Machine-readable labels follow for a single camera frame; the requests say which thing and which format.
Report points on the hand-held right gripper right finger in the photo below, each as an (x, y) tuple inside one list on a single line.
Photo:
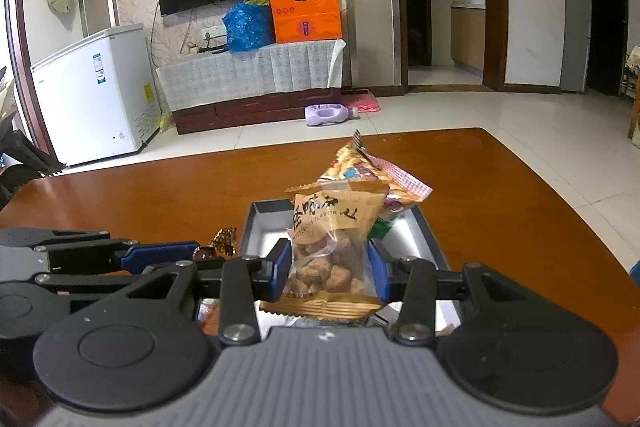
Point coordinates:
[(377, 272)]

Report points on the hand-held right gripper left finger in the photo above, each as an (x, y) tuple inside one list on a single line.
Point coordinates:
[(281, 267)]

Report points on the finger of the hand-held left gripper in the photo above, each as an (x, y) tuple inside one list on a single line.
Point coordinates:
[(90, 283), (155, 254)]

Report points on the grey cardboard box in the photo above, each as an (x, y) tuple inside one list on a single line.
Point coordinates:
[(260, 227)]

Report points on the gold candy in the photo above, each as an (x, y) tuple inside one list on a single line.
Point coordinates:
[(225, 238)]

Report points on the brown peanut packet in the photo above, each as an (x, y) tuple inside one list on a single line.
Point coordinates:
[(330, 227)]

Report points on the green red cracker packet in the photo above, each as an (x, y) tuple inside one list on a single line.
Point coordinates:
[(360, 167)]

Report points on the white black scooter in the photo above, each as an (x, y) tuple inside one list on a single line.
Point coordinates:
[(25, 152)]

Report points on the purple detergent bottle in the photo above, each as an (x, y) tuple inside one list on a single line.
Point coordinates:
[(327, 114)]

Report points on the white chest freezer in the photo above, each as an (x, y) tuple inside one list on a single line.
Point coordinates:
[(85, 102)]

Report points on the pink cloth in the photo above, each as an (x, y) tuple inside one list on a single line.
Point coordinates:
[(365, 103)]

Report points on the blue plastic bag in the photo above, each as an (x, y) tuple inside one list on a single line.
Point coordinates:
[(247, 27)]

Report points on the wooden kitchen cabinet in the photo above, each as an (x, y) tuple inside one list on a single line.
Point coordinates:
[(467, 37)]

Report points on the orange gift box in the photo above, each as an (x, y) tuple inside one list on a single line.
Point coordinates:
[(305, 12)]

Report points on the wooden chair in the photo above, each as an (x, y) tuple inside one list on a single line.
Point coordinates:
[(635, 107)]

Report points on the white wall outlet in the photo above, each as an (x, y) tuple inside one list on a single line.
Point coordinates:
[(214, 32)]

